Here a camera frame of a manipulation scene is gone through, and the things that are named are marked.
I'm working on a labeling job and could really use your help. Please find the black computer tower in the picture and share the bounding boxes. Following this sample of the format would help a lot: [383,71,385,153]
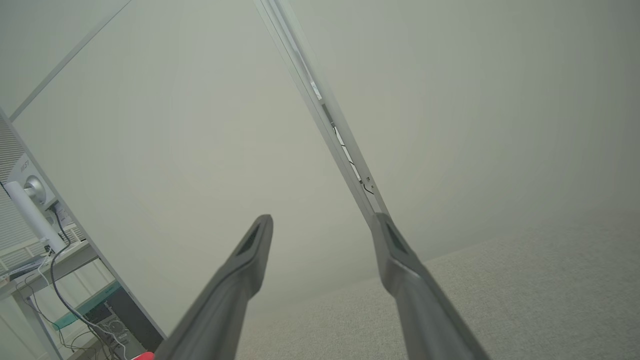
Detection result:
[82,287,166,358]

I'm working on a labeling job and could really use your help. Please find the white desk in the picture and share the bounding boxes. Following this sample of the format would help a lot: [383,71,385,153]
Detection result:
[0,242,101,360]

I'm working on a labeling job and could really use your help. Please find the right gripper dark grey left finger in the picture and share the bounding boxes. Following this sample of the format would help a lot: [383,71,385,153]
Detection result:
[155,215,274,360]

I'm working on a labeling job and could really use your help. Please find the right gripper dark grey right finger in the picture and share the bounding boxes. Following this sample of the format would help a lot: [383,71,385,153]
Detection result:
[370,213,491,360]

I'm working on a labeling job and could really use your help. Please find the black floor cable bundle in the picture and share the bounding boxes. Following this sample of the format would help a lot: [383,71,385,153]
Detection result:
[15,207,126,360]

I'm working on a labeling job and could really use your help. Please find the white MSI monitor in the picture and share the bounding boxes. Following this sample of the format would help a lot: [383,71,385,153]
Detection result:
[0,112,83,271]

